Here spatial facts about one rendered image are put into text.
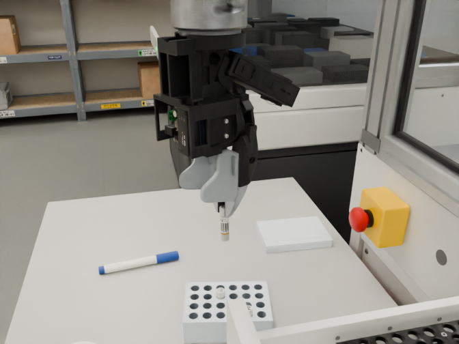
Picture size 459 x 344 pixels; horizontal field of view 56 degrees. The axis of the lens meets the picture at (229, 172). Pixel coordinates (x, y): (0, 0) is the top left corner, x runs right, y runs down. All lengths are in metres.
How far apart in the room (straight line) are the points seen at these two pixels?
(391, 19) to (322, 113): 0.47
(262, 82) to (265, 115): 0.62
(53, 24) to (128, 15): 0.66
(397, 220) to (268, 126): 0.51
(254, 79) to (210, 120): 0.07
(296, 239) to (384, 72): 0.33
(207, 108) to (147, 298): 0.39
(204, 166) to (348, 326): 0.24
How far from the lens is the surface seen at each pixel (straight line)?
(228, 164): 0.47
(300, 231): 0.85
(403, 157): 0.70
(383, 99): 0.75
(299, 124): 1.14
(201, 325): 0.63
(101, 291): 0.76
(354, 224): 0.71
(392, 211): 0.69
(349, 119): 1.19
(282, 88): 0.50
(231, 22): 0.42
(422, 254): 0.70
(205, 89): 0.44
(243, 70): 0.46
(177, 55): 0.42
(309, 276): 0.77
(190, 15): 0.42
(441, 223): 0.66
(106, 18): 4.37
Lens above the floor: 1.24
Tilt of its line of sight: 25 degrees down
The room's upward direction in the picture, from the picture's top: straight up
